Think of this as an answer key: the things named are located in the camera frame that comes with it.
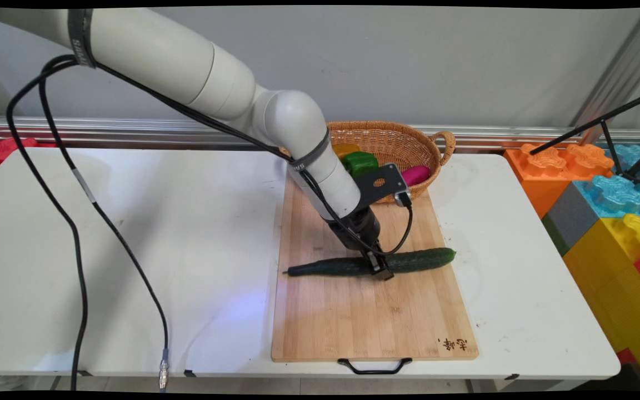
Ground long dark green cucumber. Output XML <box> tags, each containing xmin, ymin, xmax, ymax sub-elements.
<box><xmin>282</xmin><ymin>248</ymin><xmax>457</xmax><ymax>277</ymax></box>

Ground narrow black velcro strap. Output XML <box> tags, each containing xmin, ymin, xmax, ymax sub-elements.
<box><xmin>288</xmin><ymin>128</ymin><xmax>332</xmax><ymax>172</ymax></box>

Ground black tripod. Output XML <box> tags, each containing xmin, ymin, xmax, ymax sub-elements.
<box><xmin>529</xmin><ymin>88</ymin><xmax>640</xmax><ymax>185</ymax></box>

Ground red cloth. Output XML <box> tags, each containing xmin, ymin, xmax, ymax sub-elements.
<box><xmin>0</xmin><ymin>137</ymin><xmax>57</xmax><ymax>167</ymax></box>

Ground colourful giant building blocks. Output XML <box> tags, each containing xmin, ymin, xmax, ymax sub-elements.
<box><xmin>563</xmin><ymin>213</ymin><xmax>640</xmax><ymax>389</ymax></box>

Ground aluminium rail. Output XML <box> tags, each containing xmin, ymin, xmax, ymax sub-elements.
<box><xmin>0</xmin><ymin>116</ymin><xmax>640</xmax><ymax>152</ymax></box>

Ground thick black cable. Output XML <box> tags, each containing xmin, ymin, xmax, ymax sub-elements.
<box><xmin>6</xmin><ymin>54</ymin><xmax>88</xmax><ymax>392</ymax></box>

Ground woven wicker basket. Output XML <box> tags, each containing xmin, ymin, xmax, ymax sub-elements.
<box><xmin>281</xmin><ymin>121</ymin><xmax>457</xmax><ymax>204</ymax></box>

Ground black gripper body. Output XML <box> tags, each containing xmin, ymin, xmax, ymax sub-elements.
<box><xmin>328</xmin><ymin>207</ymin><xmax>382</xmax><ymax>254</ymax></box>

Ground bamboo cutting board with handle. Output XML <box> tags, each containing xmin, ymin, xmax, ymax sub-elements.
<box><xmin>271</xmin><ymin>172</ymin><xmax>479</xmax><ymax>375</ymax></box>

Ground orange foam block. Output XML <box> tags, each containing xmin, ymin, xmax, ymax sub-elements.
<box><xmin>504</xmin><ymin>143</ymin><xmax>615</xmax><ymax>219</ymax></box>

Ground grey foam block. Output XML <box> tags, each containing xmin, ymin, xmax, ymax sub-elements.
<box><xmin>541</xmin><ymin>182</ymin><xmax>600</xmax><ymax>256</ymax></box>

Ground green toy pepper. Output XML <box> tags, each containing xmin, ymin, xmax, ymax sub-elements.
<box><xmin>342</xmin><ymin>151</ymin><xmax>380</xmax><ymax>178</ymax></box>

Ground wide black velcro strap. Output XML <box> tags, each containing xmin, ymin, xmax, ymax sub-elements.
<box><xmin>67</xmin><ymin>8</ymin><xmax>97</xmax><ymax>69</ymax></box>

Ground blue foam block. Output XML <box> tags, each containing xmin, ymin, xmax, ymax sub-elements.
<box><xmin>573</xmin><ymin>143</ymin><xmax>640</xmax><ymax>219</ymax></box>

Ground black camera USB cable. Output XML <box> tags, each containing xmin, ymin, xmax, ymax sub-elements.
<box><xmin>95</xmin><ymin>61</ymin><xmax>414</xmax><ymax>257</ymax></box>

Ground magenta toy eggplant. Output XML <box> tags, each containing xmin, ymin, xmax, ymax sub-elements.
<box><xmin>401</xmin><ymin>165</ymin><xmax>432</xmax><ymax>187</ymax></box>

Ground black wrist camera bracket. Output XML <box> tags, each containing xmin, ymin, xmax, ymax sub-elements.
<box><xmin>352</xmin><ymin>163</ymin><xmax>413</xmax><ymax>209</ymax></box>

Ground black cable with metal connector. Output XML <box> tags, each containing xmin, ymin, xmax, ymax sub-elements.
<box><xmin>38</xmin><ymin>56</ymin><xmax>171</xmax><ymax>392</ymax></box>

